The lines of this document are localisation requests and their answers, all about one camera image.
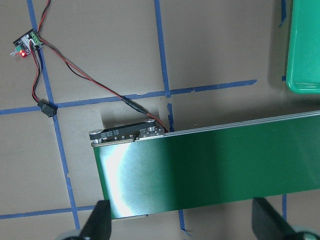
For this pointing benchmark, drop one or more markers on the small green circuit board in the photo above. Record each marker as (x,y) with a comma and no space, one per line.
(27,43)

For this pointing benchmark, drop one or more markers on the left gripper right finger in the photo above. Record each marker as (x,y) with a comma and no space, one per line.
(267,223)

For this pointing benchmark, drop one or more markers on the green plastic tray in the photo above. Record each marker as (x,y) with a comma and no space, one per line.
(303,61)

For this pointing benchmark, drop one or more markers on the green conveyor belt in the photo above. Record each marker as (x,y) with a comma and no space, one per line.
(211,165)

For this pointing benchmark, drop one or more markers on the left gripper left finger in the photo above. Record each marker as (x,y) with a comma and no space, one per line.
(99,223)

